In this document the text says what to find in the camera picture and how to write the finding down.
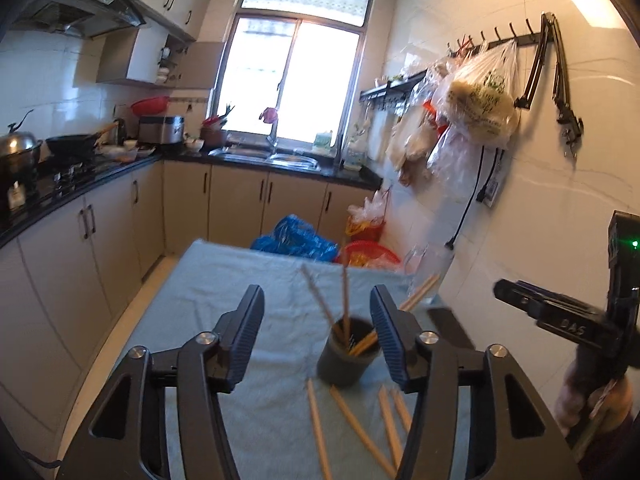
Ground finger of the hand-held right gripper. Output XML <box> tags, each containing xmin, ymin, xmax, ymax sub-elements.
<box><xmin>493</xmin><ymin>281</ymin><xmax>618</xmax><ymax>346</ymax></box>
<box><xmin>505</xmin><ymin>280</ymin><xmax>608</xmax><ymax>313</ymax></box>

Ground gas stove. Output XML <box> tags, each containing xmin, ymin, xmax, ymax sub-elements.
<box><xmin>0</xmin><ymin>152</ymin><xmax>101</xmax><ymax>211</ymax></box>

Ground black wall shelf rack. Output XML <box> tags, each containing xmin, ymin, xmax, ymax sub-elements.
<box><xmin>360</xmin><ymin>72</ymin><xmax>431</xmax><ymax>111</ymax></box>

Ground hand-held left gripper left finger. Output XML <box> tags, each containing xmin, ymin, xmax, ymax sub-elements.
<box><xmin>55</xmin><ymin>284</ymin><xmax>266</xmax><ymax>480</ymax></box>

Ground plastic bag with tan contents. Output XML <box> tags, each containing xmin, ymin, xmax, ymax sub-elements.
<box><xmin>386</xmin><ymin>110</ymin><xmax>441</xmax><ymax>188</ymax></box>

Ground range hood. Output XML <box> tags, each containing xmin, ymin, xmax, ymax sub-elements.
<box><xmin>10</xmin><ymin>0</ymin><xmax>148</xmax><ymax>41</ymax></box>

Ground steel sink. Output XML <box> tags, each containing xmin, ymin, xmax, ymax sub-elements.
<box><xmin>207</xmin><ymin>146</ymin><xmax>321</xmax><ymax>170</ymax></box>

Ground black wok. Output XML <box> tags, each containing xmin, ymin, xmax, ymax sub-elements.
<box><xmin>45</xmin><ymin>122</ymin><xmax>121</xmax><ymax>158</ymax></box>

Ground plate with food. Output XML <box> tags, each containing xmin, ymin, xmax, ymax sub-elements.
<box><xmin>97</xmin><ymin>141</ymin><xmax>157</xmax><ymax>162</ymax></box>

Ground steel pot with lid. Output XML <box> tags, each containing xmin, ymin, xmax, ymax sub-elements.
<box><xmin>0</xmin><ymin>109</ymin><xmax>43</xmax><ymax>171</ymax></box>

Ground clear glass pitcher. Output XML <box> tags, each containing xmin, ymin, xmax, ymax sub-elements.
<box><xmin>404</xmin><ymin>244</ymin><xmax>455</xmax><ymax>307</ymax></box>

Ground black smartphone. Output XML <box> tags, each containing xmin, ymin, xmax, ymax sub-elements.
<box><xmin>422</xmin><ymin>305</ymin><xmax>478</xmax><ymax>356</ymax></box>

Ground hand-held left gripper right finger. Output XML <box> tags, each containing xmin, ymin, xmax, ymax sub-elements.
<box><xmin>369</xmin><ymin>285</ymin><xmax>583</xmax><ymax>480</ymax></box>

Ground person's right hand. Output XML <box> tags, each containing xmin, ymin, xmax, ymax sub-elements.
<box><xmin>557</xmin><ymin>360</ymin><xmax>633</xmax><ymax>438</ymax></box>

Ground white printed plastic bag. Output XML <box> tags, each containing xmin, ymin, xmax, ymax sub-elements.
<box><xmin>444</xmin><ymin>40</ymin><xmax>521</xmax><ymax>150</ymax></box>

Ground bunch of wooden chopsticks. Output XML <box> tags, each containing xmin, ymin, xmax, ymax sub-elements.
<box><xmin>300</xmin><ymin>242</ymin><xmax>442</xmax><ymax>359</ymax></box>

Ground red plastic basket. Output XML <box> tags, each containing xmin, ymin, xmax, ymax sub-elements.
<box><xmin>336</xmin><ymin>240</ymin><xmax>402</xmax><ymax>275</ymax></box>

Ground clear hanging plastic bag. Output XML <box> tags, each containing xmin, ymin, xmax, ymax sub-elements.
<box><xmin>427</xmin><ymin>125</ymin><xmax>481</xmax><ymax>177</ymax></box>

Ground kitchen window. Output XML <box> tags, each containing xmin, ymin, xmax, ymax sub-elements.
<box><xmin>207</xmin><ymin>0</ymin><xmax>376</xmax><ymax>143</ymax></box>

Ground plastic bag with red contents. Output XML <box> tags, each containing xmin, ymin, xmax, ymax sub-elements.
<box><xmin>420</xmin><ymin>57</ymin><xmax>456</xmax><ymax>121</ymax></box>

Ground red colander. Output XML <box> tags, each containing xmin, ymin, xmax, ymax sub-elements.
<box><xmin>130</xmin><ymin>96</ymin><xmax>171</xmax><ymax>117</ymax></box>

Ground black wall hook rail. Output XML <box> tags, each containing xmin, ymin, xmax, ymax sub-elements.
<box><xmin>446</xmin><ymin>19</ymin><xmax>547</xmax><ymax>57</ymax></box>

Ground white wall socket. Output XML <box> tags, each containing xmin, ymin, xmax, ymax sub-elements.
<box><xmin>481</xmin><ymin>179</ymin><xmax>502</xmax><ymax>209</ymax></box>

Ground beige lower cabinets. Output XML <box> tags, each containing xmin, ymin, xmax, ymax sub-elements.
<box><xmin>0</xmin><ymin>157</ymin><xmax>381</xmax><ymax>461</ymax></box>

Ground black countertop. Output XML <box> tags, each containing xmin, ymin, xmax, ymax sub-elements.
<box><xmin>0</xmin><ymin>152</ymin><xmax>383</xmax><ymax>248</ymax></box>

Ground black power cable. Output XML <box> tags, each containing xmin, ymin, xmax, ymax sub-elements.
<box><xmin>445</xmin><ymin>147</ymin><xmax>503</xmax><ymax>251</ymax></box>

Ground single wooden chopstick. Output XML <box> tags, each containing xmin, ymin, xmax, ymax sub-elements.
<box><xmin>306</xmin><ymin>379</ymin><xmax>333</xmax><ymax>480</ymax></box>
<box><xmin>391</xmin><ymin>389</ymin><xmax>413</xmax><ymax>433</ymax></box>
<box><xmin>329</xmin><ymin>385</ymin><xmax>398</xmax><ymax>478</ymax></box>
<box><xmin>377</xmin><ymin>385</ymin><xmax>405</xmax><ymax>468</ymax></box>

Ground silver rice cooker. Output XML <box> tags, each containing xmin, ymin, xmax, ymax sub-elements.
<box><xmin>137</xmin><ymin>115</ymin><xmax>186</xmax><ymax>146</ymax></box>

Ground blue plastic bag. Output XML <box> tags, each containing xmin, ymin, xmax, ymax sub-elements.
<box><xmin>250</xmin><ymin>214</ymin><xmax>340</xmax><ymax>263</ymax></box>

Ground open wall cabinet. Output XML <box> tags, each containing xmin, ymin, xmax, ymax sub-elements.
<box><xmin>97</xmin><ymin>27</ymin><xmax>226</xmax><ymax>91</ymax></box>

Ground dark grey chopstick holder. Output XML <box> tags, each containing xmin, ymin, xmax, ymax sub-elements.
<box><xmin>316</xmin><ymin>316</ymin><xmax>383</xmax><ymax>388</ymax></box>

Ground clear bag with orange contents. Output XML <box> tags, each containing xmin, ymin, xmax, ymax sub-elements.
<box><xmin>346</xmin><ymin>186</ymin><xmax>390</xmax><ymax>242</ymax></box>

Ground teal towel table cover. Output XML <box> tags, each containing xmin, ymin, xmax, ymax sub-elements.
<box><xmin>115</xmin><ymin>239</ymin><xmax>476</xmax><ymax>480</ymax></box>

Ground dish soap bottle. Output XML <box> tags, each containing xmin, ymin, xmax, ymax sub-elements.
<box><xmin>342</xmin><ymin>125</ymin><xmax>371</xmax><ymax>171</ymax></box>

